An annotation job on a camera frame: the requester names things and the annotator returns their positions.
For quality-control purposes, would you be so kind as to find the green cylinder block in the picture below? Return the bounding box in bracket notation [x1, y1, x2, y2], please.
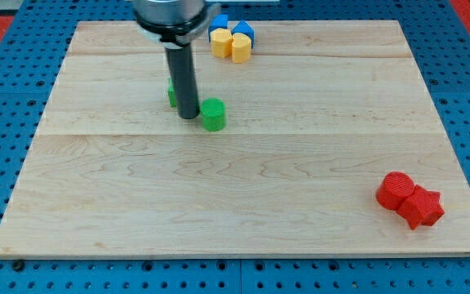
[200, 97, 226, 131]

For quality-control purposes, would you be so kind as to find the blue triangular block right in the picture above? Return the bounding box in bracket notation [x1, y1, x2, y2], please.
[231, 20, 255, 47]

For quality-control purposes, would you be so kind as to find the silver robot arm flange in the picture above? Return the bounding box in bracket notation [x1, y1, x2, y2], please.
[131, 0, 221, 50]

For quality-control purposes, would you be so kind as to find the red star block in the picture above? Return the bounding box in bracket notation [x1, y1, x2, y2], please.
[397, 185, 445, 229]

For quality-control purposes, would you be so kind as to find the wooden board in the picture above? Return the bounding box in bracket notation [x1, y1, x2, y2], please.
[0, 20, 470, 260]

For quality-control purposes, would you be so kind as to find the yellow rounded block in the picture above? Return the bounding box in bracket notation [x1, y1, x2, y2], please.
[231, 33, 252, 64]

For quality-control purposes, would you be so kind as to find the yellow hexagon block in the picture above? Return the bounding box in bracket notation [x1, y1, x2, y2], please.
[210, 28, 233, 58]

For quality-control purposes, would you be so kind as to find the blue block left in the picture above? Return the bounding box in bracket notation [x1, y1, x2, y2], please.
[207, 13, 228, 39]

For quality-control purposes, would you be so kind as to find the red cylinder block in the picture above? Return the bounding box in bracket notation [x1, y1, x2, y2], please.
[375, 171, 415, 211]

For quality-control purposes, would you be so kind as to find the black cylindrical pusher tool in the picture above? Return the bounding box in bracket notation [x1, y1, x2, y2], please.
[165, 44, 200, 119]

